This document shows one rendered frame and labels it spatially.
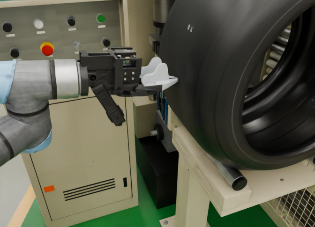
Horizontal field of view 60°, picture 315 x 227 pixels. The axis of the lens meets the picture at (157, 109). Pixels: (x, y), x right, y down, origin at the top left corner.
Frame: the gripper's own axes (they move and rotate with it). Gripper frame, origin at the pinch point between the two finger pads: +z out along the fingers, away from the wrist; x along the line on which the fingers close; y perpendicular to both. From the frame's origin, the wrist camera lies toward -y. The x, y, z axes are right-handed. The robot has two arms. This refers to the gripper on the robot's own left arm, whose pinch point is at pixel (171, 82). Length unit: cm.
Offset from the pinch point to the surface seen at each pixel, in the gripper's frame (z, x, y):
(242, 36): 6.9, -11.1, 13.6
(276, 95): 49, 14, -14
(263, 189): 32.3, -7.4, -34.6
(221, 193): 15.7, -8.5, -30.4
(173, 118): 14.6, 24.1, -25.9
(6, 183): -61, 113, -125
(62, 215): -26, 62, -109
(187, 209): 32, 27, -83
